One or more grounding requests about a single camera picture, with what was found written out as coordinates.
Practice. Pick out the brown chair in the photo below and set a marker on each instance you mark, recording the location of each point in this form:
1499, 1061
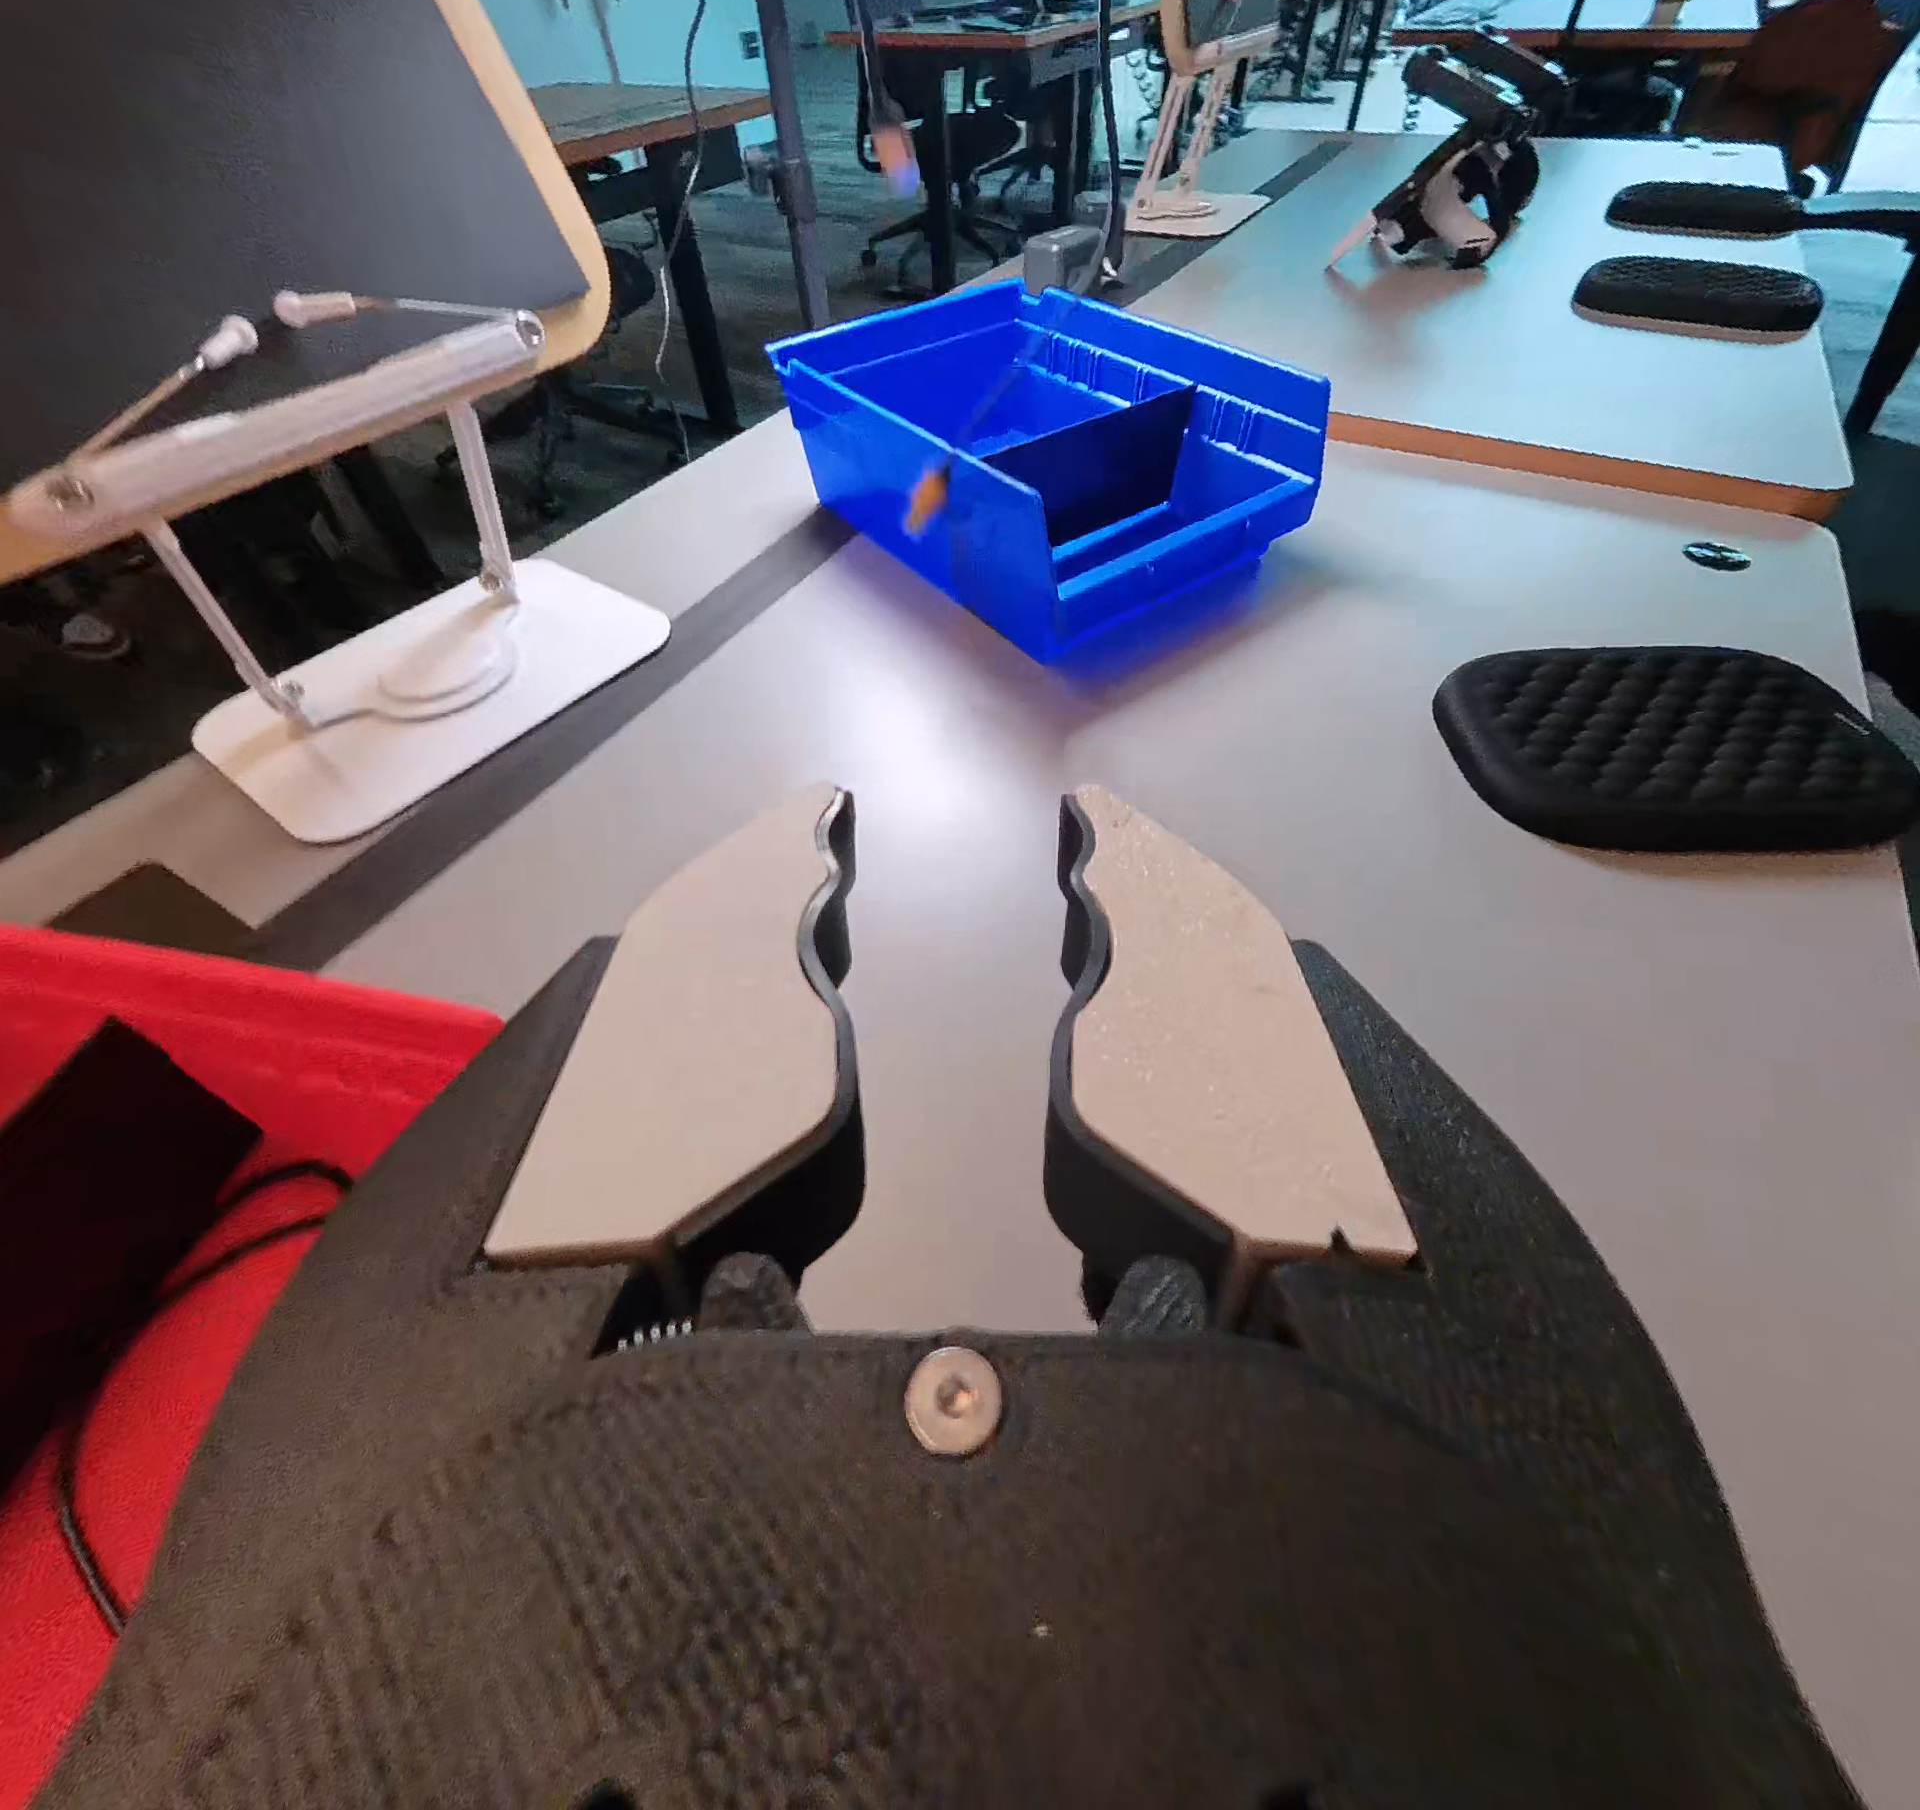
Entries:
1801, 71

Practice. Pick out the grey top desk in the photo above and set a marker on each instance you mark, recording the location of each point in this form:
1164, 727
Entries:
1589, 8

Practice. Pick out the black honeycomb pad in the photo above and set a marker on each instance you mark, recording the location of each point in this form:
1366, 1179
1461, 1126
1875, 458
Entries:
1666, 744

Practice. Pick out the black desk grommet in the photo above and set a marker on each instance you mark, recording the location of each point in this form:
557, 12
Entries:
1716, 555

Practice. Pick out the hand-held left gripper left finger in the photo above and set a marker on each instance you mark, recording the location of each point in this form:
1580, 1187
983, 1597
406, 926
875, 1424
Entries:
707, 1076

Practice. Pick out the white black hand-held device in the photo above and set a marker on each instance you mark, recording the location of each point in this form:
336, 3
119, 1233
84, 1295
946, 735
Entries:
1463, 174

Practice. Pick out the grey cube camera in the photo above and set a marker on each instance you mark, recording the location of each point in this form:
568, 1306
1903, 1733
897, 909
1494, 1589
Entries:
1063, 258

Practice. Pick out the black oval pad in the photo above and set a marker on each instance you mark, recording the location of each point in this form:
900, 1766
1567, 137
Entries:
1702, 207
1696, 291

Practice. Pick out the wooden top desk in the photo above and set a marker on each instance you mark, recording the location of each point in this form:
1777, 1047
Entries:
630, 109
974, 36

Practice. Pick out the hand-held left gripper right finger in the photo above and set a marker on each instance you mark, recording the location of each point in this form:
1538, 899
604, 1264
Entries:
1215, 1076

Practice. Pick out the blue plastic bin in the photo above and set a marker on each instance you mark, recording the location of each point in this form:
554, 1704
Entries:
991, 580

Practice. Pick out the red plastic bin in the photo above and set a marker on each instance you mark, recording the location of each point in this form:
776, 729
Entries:
226, 1030

